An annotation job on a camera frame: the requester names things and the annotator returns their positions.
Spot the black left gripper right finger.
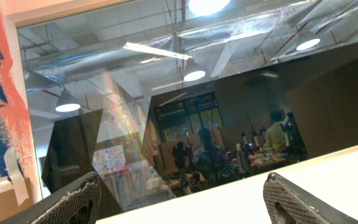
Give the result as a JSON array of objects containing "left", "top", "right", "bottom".
[{"left": 263, "top": 172, "right": 358, "bottom": 224}]

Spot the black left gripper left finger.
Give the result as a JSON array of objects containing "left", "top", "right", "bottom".
[{"left": 2, "top": 171, "right": 102, "bottom": 224}]

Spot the large glass window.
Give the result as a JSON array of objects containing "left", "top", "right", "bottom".
[{"left": 17, "top": 0, "right": 358, "bottom": 218}]

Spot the orange blue wall painting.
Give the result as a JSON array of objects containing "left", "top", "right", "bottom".
[{"left": 0, "top": 1, "right": 42, "bottom": 203}]

